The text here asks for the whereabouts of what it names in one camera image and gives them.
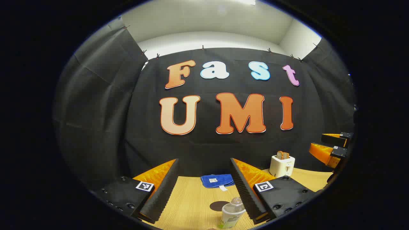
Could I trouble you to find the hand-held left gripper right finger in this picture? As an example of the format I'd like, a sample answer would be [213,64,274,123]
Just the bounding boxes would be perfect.
[229,157,317,225]

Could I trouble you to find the cream toaster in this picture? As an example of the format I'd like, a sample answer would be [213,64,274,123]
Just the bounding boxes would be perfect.
[269,155,296,178]

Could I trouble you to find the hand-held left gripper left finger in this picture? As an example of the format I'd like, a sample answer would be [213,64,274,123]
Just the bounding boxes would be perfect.
[96,159,180,224]

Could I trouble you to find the blue folded towel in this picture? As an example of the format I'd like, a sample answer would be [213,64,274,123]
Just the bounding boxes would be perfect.
[200,174,235,191]

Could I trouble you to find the dark round coaster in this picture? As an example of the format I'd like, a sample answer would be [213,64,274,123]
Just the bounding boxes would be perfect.
[210,201,230,212]

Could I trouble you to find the clear white-labelled water bottle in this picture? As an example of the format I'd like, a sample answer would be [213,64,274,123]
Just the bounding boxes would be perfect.
[217,197,246,230]

